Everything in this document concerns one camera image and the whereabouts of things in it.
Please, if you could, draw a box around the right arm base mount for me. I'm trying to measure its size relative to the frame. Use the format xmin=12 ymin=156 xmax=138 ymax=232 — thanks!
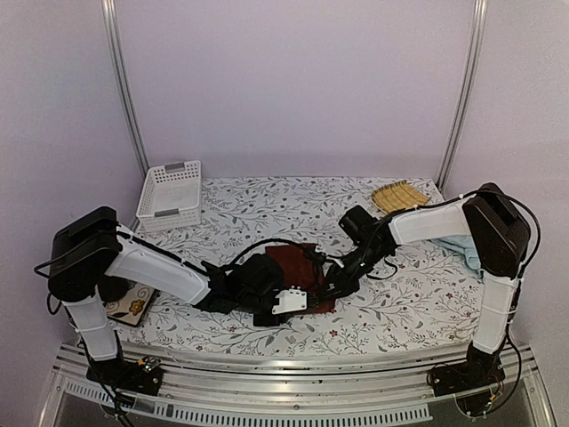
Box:
xmin=426 ymin=356 xmax=506 ymax=397

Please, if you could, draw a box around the light blue towel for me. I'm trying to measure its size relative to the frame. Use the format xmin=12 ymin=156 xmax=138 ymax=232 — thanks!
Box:
xmin=432 ymin=236 xmax=482 ymax=276

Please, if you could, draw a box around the white perforated plastic basket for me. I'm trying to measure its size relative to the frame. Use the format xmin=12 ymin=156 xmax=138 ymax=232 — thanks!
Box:
xmin=136 ymin=160 xmax=202 ymax=232

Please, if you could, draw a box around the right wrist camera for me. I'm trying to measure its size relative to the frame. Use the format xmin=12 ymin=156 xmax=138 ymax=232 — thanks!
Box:
xmin=301 ymin=246 xmax=333 ymax=266

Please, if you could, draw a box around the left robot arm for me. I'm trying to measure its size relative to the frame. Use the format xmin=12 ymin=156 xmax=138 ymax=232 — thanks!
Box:
xmin=34 ymin=206 xmax=306 ymax=386

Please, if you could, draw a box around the black cylindrical cup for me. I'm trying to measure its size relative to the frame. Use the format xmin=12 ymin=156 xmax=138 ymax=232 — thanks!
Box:
xmin=98 ymin=275 xmax=129 ymax=303

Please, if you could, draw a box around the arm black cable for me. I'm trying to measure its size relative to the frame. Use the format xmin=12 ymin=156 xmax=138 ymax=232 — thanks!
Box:
xmin=457 ymin=189 xmax=544 ymax=281
xmin=202 ymin=239 xmax=321 ymax=277

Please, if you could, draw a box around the left aluminium frame post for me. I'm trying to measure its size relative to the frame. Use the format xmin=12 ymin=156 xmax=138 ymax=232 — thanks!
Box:
xmin=100 ymin=0 xmax=149 ymax=177

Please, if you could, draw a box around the floral patterned table mat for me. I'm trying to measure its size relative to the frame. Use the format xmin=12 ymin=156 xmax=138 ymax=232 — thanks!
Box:
xmin=111 ymin=177 xmax=484 ymax=358

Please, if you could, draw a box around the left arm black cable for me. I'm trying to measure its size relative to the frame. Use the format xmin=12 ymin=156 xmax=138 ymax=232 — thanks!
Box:
xmin=202 ymin=239 xmax=321 ymax=277

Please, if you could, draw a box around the dark red towel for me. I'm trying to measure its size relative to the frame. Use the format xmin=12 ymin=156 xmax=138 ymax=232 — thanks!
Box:
xmin=265 ymin=244 xmax=335 ymax=316

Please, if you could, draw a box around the woven bamboo tray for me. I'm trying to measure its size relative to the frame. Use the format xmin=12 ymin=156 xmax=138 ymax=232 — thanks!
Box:
xmin=371 ymin=180 xmax=431 ymax=214

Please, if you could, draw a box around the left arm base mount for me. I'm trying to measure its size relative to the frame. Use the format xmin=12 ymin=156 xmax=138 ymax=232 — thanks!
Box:
xmin=86 ymin=358 xmax=164 ymax=396

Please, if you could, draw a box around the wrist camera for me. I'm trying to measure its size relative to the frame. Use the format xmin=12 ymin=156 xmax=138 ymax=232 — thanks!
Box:
xmin=271 ymin=288 xmax=318 ymax=315
xmin=301 ymin=246 xmax=333 ymax=266

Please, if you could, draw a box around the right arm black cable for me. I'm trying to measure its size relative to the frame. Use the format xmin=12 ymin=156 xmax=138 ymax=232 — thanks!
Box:
xmin=457 ymin=189 xmax=544 ymax=281

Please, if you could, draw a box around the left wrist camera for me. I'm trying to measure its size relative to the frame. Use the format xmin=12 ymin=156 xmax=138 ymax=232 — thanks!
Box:
xmin=271 ymin=288 xmax=318 ymax=315

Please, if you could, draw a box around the right aluminium frame post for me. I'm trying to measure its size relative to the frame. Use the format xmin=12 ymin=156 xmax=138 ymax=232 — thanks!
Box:
xmin=435 ymin=0 xmax=488 ymax=188

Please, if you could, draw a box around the floral square ceramic plate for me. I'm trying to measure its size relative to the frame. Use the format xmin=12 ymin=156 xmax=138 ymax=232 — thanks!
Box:
xmin=105 ymin=281 xmax=158 ymax=327

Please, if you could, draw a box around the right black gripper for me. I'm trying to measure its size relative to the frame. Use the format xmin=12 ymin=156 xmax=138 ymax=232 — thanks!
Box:
xmin=317 ymin=242 xmax=389 ymax=302

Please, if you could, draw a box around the front aluminium rail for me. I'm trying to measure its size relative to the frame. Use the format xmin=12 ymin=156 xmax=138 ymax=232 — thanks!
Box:
xmin=39 ymin=342 xmax=552 ymax=427

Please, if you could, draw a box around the aluminium frame post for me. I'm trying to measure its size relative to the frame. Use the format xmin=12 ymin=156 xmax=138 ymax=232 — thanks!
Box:
xmin=100 ymin=0 xmax=149 ymax=177
xmin=435 ymin=0 xmax=488 ymax=188

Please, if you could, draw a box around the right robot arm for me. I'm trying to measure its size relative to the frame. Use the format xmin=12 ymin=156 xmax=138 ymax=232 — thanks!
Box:
xmin=318 ymin=182 xmax=539 ymax=388

